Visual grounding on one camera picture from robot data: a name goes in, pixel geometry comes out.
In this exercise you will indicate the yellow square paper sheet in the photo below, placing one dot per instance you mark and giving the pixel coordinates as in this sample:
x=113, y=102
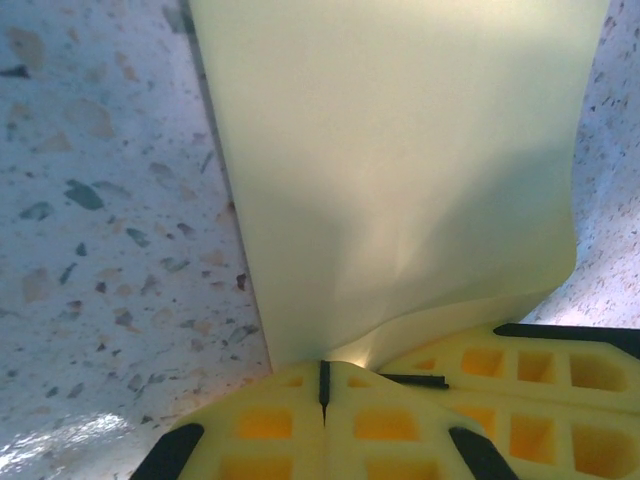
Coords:
x=400, y=150

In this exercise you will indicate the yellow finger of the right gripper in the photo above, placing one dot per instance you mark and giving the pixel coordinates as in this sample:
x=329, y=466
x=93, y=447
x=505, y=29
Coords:
x=560, y=440
x=555, y=370

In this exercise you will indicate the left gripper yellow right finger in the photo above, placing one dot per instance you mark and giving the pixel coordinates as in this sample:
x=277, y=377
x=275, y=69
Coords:
x=390, y=450

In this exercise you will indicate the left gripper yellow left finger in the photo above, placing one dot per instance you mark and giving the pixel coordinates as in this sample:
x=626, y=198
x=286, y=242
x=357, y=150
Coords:
x=260, y=450

